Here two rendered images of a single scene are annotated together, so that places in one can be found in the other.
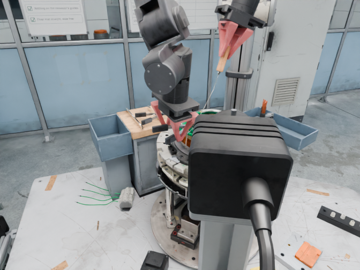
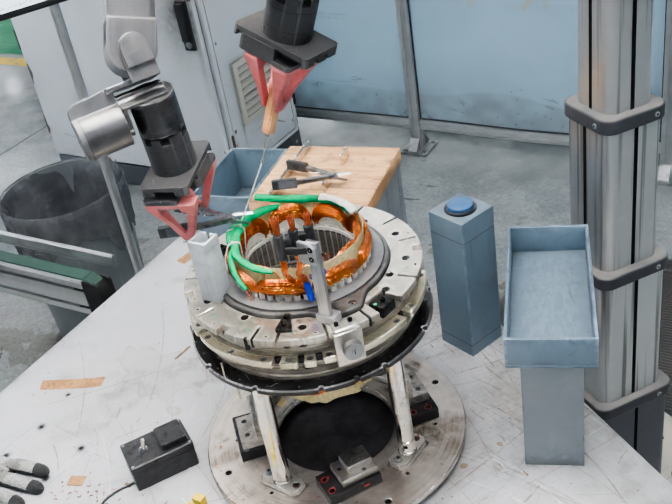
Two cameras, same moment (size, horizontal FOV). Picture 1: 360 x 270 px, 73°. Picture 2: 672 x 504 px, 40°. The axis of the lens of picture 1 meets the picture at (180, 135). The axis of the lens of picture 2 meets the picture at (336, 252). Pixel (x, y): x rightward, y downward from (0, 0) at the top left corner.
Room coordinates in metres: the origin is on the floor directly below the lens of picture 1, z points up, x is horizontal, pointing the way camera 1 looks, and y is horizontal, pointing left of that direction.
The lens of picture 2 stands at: (0.00, -0.94, 1.76)
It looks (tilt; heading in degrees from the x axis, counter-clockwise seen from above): 32 degrees down; 52
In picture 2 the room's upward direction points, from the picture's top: 10 degrees counter-clockwise
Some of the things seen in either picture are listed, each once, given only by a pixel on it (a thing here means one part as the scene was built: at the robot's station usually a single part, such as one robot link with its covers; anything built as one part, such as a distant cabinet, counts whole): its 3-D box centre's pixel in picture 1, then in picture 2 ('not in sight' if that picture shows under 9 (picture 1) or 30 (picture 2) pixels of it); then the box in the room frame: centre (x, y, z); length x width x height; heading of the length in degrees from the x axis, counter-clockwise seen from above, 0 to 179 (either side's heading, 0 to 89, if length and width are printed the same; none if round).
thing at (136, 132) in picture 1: (149, 119); (327, 180); (0.82, 0.11, 1.05); 0.20 x 0.19 x 0.02; 118
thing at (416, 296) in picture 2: not in sight; (412, 292); (0.67, -0.22, 1.06); 0.09 x 0.04 x 0.01; 19
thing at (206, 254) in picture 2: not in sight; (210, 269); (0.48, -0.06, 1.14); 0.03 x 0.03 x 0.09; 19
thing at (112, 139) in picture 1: (113, 159); (256, 242); (0.75, 0.25, 0.92); 0.17 x 0.11 x 0.28; 28
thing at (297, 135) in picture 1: (270, 154); (551, 363); (0.79, -0.35, 0.92); 0.25 x 0.11 x 0.28; 37
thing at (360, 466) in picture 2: not in sight; (353, 465); (0.54, -0.19, 0.83); 0.05 x 0.04 x 0.02; 163
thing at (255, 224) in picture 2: not in sight; (253, 235); (0.58, -0.02, 1.12); 0.06 x 0.02 x 0.04; 19
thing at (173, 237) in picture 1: (185, 235); (253, 434); (0.50, -0.02, 0.81); 0.08 x 0.05 x 0.02; 61
